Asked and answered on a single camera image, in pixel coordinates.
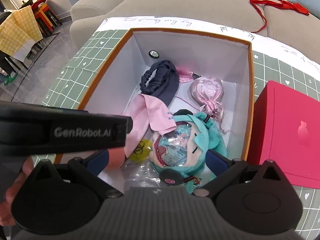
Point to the teal-haired plush doll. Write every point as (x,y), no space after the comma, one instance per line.
(200,127)

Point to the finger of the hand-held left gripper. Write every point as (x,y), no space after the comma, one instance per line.
(75,132)

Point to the beige sofa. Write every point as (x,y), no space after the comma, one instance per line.
(175,2)

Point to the stack of red stools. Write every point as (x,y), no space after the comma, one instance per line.
(41,6)

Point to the clear bag with yellow label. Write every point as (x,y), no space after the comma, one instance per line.
(141,150)

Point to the person's left hand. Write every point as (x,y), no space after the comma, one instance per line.
(15,187)

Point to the salmon pink soft toy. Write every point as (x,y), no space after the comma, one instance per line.
(116,157)

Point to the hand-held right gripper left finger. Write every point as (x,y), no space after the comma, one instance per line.
(98,161)

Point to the red ribbon cloth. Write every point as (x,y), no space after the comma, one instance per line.
(295,6)

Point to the orange cardboard box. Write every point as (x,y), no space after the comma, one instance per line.
(195,55)

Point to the pink microfibre cloth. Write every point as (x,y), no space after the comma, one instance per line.
(152,112)

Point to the yellow checked table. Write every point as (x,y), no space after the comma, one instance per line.
(20,27)

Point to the navy elastic headband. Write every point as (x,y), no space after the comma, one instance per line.
(165,80)

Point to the red storage box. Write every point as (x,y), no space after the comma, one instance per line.
(282,120)

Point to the green grid tablecloth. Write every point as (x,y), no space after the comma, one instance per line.
(75,62)

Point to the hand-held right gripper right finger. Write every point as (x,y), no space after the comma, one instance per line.
(216,162)

